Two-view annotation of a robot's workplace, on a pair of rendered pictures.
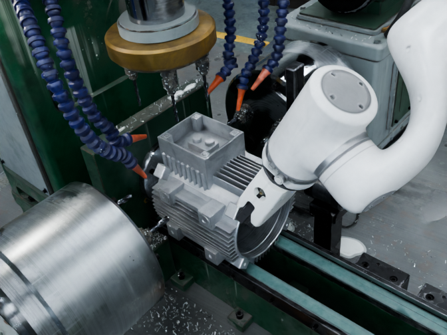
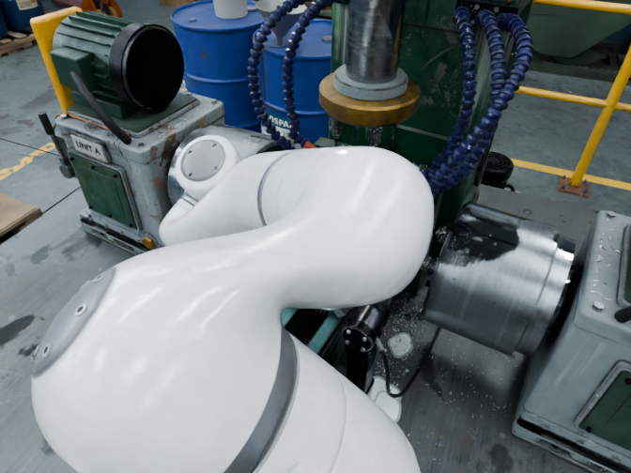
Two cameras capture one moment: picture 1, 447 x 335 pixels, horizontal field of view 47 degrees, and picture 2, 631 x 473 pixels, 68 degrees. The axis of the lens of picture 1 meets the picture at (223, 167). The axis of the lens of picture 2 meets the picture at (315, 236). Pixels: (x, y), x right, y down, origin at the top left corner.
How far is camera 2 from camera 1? 0.82 m
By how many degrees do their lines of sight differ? 55
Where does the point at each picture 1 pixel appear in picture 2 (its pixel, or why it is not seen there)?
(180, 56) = (329, 107)
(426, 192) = not seen: outside the picture
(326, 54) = (537, 260)
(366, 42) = (589, 296)
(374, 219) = (438, 437)
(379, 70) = (575, 337)
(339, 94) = (194, 155)
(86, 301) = not seen: hidden behind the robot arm
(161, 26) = (344, 78)
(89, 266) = not seen: hidden behind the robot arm
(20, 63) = (335, 58)
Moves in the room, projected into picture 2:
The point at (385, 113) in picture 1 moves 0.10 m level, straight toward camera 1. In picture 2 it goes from (577, 402) to (515, 396)
